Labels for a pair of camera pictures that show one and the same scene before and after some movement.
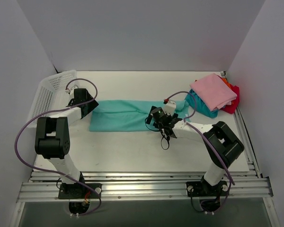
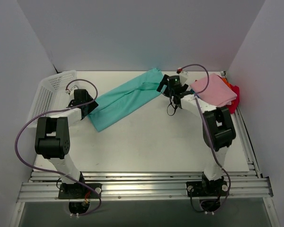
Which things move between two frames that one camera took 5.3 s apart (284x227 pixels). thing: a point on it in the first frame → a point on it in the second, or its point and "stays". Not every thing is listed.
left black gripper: x=90 y=108 stays
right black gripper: x=150 y=116 → x=163 y=86
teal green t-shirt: x=127 y=115 → x=117 y=104
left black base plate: x=79 y=191 stays
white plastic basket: x=50 y=94 stays
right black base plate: x=198 y=189 stays
